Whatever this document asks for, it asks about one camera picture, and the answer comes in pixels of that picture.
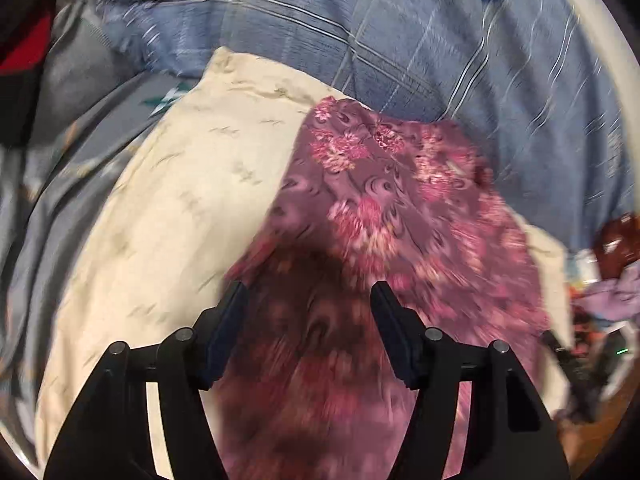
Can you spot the dark red glossy bag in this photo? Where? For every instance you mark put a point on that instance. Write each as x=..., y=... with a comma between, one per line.
x=617, y=246

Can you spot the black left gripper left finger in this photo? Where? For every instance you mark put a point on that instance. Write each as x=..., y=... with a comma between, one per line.
x=216, y=331

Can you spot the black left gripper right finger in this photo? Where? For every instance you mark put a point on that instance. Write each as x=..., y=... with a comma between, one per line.
x=402, y=333

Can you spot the purple pink floral garment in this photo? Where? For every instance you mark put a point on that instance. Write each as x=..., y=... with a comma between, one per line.
x=309, y=392

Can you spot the lilac purple cloth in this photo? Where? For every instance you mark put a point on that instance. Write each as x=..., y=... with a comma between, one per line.
x=614, y=300

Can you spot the grey blue quilt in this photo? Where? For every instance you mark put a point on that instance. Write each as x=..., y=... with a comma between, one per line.
x=93, y=112

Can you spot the blue plaid pillow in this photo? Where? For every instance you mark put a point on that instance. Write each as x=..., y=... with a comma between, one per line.
x=543, y=87

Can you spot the cream leaf-print bed sheet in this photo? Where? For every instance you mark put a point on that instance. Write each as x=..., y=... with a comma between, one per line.
x=186, y=209

